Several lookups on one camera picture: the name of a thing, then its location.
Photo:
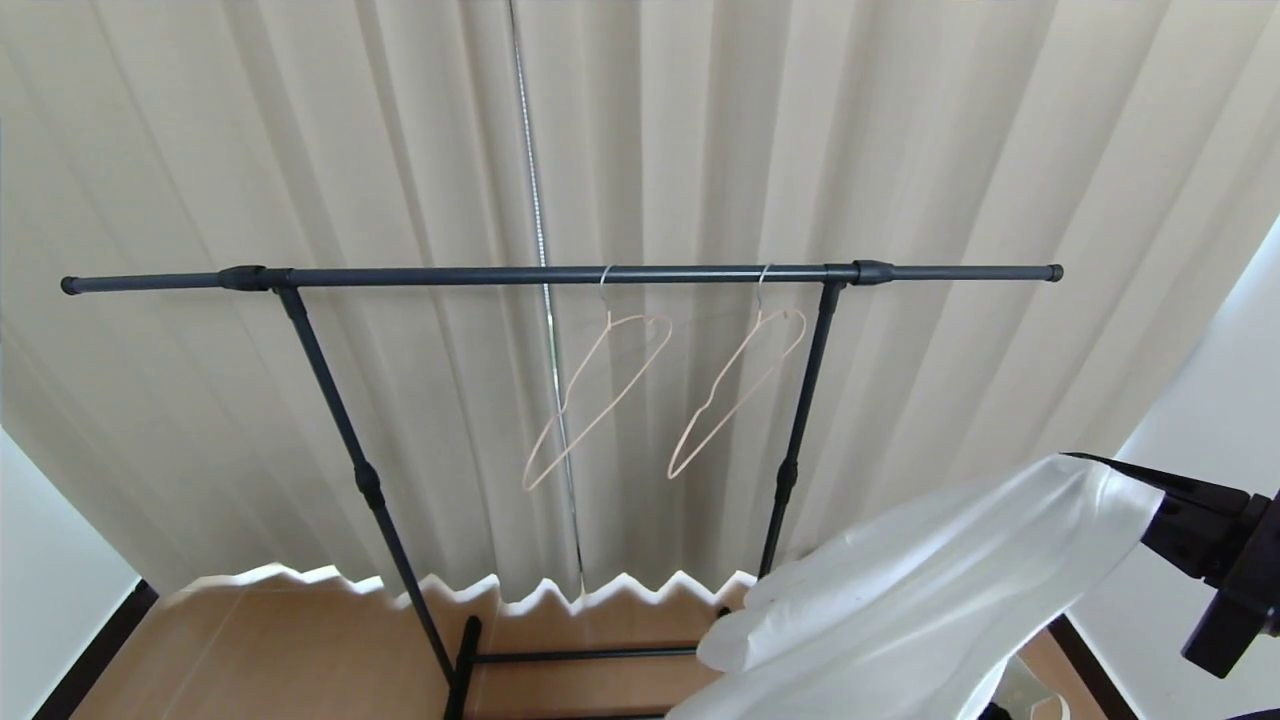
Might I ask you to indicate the black clothes rack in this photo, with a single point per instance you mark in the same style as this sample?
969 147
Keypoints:
450 276

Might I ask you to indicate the beige curtain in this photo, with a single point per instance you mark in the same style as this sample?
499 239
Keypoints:
950 150

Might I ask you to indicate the white laundry basket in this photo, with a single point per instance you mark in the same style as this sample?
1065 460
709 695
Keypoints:
1020 690

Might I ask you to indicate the pink clothes hanger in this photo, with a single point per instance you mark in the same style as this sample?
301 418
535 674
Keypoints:
740 409
600 415

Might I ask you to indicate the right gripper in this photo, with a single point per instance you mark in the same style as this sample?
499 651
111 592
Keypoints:
1245 560

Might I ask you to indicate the white garment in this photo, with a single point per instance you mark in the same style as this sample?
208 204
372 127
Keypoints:
900 600

